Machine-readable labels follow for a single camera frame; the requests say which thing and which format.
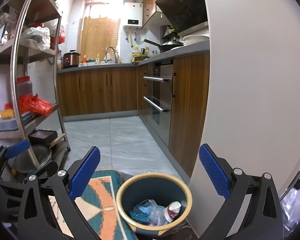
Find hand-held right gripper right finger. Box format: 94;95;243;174
199;143;284;240

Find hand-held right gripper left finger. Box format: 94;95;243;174
17;145;102;240

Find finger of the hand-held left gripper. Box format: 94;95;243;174
0;140;31;173
0;161;58;201

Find blue bin with yellow rim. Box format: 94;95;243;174
116;172;192;239

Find red patterned paper cup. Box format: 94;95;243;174
165;201;182;222

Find blue disposable glove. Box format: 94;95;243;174
129;202;153;224

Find clear plastic bag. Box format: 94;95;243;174
140;199;169;227

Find grey pan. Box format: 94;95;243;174
15;144;53;173

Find blue-grey container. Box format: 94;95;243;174
0;119;21;132

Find black tray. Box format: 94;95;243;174
29;129;59;144

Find teal and orange patterned mat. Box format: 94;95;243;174
49;169;138;240

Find wooden board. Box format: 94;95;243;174
50;133;66;147

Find red plastic bag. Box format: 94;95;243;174
19;94;53;117

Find jar with red lid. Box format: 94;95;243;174
17;76;33;98

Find silver metal pole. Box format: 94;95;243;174
11;0;42;172

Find wooden kitchen cabinets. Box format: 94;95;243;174
57;50;210;178

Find translucent plastic bag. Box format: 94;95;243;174
281;187;300;230

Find built-in steel oven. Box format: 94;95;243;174
143;64;174;148

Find metal shelf rack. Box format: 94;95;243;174
0;0;72;180

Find rice cooker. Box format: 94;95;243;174
62;50;81;69

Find white plastic bag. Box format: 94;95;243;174
21;26;52;51

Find hanging red bag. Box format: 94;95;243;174
58;25;66;44

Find kitchen faucet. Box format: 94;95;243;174
105;46;119;64

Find black wok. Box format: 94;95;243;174
144;39;184;54

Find stack of white plates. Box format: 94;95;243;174
182;35;210;46

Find bamboo window blind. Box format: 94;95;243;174
79;16;121;62

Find white water heater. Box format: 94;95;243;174
122;2;144;32

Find black range hood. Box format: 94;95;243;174
155;0;209;34

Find wooden wall cabinets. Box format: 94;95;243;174
142;0;174;29

